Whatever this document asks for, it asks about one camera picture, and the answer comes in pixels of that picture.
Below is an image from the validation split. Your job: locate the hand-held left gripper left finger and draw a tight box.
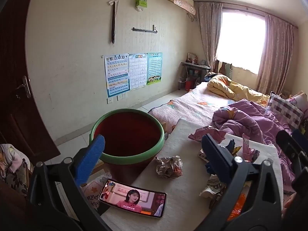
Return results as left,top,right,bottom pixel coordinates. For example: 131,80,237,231
28,135,113,231

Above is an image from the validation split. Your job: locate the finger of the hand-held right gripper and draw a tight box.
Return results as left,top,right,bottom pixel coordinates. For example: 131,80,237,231
276,130,302,174
292,129,308,154

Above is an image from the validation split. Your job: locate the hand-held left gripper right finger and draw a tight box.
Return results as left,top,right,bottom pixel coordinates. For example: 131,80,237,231
195,133,282,231

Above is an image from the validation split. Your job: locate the red bucket with green rim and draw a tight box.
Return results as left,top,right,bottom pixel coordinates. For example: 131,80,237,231
90,109,165,184

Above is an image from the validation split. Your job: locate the white crumpled wrapper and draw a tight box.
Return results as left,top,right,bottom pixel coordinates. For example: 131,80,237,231
200,174,229,208

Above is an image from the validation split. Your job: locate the pink silver crumpled wrapper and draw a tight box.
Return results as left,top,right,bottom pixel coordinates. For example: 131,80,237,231
242,135,261,164

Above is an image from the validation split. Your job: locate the checkered pillow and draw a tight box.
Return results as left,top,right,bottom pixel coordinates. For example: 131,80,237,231
266,91,304,129

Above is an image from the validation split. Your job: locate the pink pillow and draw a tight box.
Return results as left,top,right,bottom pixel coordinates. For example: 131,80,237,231
286,91,308,118

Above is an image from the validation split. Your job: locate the purple quilt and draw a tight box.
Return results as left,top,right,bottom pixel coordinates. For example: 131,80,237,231
212,100,301,193

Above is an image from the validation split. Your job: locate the crumpled printed paper ball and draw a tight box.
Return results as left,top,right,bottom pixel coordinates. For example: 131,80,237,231
155,156,183,179

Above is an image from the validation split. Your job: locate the orange snack packet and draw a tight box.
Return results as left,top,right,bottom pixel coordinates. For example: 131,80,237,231
227,192,247,222

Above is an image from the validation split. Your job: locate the smartphone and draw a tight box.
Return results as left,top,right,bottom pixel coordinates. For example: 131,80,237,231
99,179,167,218

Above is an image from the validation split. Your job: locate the patterned bedspread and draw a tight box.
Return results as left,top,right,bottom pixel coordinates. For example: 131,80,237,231
147,82,241,135

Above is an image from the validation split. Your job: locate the yellow quilt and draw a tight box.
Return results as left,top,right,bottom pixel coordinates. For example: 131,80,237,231
207,74,270,105

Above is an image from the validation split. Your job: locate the red box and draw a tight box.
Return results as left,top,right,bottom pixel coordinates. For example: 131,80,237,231
185,78,196,92

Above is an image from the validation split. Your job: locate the floral clothes pile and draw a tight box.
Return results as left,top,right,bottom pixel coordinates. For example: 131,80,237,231
0,144,30,195

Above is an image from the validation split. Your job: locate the pink patterned curtain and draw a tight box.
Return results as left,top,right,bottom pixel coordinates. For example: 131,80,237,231
195,2,223,69
255,13,299,95

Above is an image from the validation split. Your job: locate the pale green bag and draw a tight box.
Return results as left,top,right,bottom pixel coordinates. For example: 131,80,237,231
221,62,234,79

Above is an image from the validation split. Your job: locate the small dark desk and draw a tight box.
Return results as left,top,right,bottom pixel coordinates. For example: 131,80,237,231
180,61,212,92

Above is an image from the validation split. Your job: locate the window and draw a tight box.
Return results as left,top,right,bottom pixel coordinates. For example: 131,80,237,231
215,7,266,74

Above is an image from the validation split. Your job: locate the blue striped wall poster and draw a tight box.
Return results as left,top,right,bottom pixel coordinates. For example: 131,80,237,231
104,53,130,98

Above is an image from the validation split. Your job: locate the white chart wall poster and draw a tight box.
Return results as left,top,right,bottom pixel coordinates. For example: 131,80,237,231
129,52,148,90

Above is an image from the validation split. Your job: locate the green bordered wall poster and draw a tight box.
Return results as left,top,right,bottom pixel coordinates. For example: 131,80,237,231
146,52,163,86

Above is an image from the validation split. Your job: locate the metal wall rack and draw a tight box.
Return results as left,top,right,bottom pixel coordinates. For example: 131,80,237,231
132,25,158,33

